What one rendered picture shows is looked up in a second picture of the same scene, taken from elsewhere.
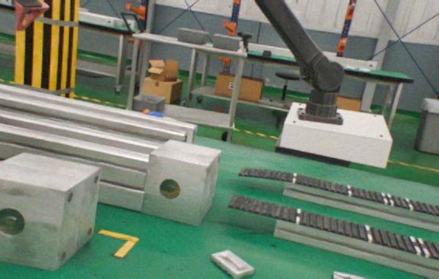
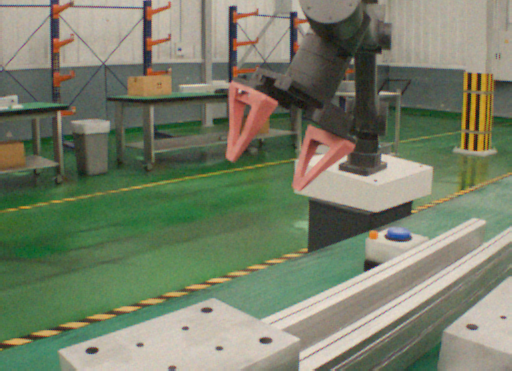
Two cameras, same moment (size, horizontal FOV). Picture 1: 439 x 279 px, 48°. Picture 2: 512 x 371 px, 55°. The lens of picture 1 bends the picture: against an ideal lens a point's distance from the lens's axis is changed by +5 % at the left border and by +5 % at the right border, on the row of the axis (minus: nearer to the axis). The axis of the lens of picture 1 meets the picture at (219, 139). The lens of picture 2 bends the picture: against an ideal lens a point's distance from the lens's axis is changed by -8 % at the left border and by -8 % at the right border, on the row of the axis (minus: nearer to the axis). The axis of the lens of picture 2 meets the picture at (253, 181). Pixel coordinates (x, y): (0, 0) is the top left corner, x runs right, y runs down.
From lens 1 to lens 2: 1.21 m
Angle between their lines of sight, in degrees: 51
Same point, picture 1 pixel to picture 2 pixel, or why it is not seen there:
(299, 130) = (387, 187)
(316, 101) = (370, 151)
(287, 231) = not seen: outside the picture
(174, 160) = not seen: outside the picture
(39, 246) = not seen: outside the picture
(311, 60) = (378, 110)
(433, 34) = (27, 58)
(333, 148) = (407, 192)
